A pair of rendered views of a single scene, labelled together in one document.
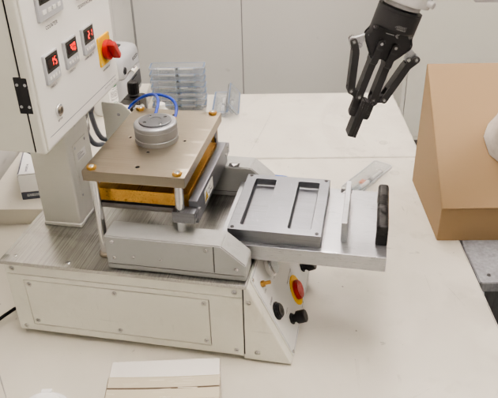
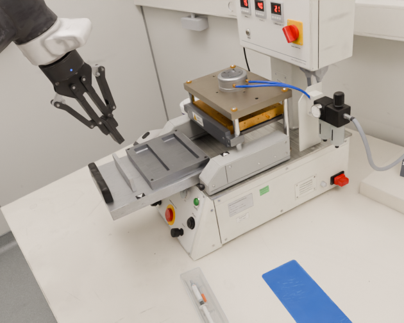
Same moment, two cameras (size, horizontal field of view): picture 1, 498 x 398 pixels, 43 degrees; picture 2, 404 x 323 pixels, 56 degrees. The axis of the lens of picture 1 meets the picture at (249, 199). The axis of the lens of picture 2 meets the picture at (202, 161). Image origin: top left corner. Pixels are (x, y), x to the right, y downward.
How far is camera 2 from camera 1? 1.87 m
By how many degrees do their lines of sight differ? 108
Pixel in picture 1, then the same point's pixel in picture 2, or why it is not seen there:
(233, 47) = not seen: outside the picture
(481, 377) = (50, 248)
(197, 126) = (226, 100)
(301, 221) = (147, 157)
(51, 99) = (244, 22)
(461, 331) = (65, 269)
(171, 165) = (199, 82)
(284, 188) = (173, 161)
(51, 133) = (242, 38)
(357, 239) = (110, 170)
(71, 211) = not seen: hidden behind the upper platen
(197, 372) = not seen: hidden behind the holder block
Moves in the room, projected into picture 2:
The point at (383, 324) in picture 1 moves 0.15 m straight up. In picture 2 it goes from (114, 245) to (99, 206)
